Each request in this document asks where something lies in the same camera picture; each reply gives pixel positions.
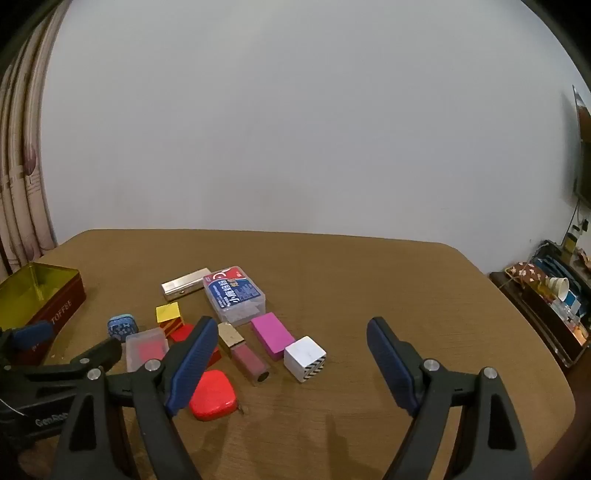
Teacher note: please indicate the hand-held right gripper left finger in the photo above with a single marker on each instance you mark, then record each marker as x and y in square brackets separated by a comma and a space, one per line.
[191, 364]

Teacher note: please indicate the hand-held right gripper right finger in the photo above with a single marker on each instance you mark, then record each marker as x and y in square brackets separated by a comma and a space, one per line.
[392, 364]

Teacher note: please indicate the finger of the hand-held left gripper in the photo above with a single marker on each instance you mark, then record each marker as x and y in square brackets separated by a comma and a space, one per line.
[32, 333]
[101, 353]

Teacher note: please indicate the small blue tin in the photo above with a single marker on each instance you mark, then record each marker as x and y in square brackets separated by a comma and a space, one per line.
[121, 326]

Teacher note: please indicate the red rectangular box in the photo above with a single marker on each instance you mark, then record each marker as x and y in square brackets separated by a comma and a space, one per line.
[182, 333]

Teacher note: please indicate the red tin box gold inside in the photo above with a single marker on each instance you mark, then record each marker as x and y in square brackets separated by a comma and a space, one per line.
[60, 304]

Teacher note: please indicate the clear case with red insert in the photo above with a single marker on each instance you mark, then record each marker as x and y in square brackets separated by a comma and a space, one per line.
[145, 348]

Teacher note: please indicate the lip gloss with gold cap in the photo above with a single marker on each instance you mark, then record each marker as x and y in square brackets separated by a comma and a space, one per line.
[244, 357]

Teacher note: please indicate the yellow box with striped side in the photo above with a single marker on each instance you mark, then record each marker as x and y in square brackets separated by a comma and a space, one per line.
[167, 313]

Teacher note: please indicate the clear plastic box blue label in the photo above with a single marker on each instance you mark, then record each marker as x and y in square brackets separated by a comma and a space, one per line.
[231, 293]

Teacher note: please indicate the silver rectangular box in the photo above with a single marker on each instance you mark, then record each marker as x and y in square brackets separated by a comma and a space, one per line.
[184, 281]

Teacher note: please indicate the pink rectangular box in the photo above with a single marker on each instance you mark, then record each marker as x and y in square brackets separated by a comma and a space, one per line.
[272, 332]

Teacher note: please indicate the white cube with chevron band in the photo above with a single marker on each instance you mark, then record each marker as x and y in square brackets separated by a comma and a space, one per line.
[302, 353]

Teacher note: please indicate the beige patterned curtain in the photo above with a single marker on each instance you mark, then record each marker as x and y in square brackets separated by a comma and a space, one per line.
[18, 207]

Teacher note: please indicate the dark side cabinet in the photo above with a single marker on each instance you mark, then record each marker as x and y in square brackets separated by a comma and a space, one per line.
[531, 309]

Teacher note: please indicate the brown starred pouch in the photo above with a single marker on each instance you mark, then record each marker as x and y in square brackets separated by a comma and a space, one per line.
[526, 272]

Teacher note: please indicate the paper cup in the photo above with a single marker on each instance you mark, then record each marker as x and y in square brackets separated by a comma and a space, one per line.
[561, 286]

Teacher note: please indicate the wall television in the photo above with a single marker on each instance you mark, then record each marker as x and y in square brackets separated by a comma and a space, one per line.
[584, 161]

